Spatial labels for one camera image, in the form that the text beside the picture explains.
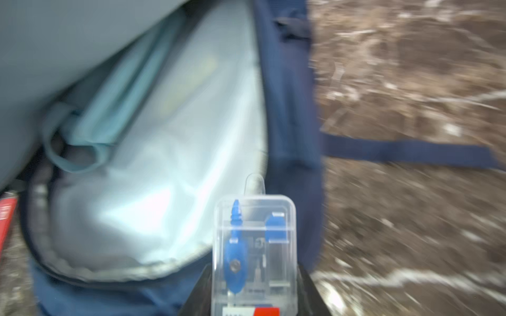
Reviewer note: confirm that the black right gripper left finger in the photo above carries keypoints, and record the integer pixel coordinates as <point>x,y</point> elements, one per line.
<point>199,302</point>

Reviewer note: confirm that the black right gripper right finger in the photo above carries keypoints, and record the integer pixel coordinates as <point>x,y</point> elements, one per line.
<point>310,302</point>

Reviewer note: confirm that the navy blue student backpack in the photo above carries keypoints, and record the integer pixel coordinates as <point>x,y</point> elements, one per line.
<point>234,97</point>

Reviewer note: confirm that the teal pencil pouch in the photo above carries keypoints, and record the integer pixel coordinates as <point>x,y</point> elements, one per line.
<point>95,112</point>

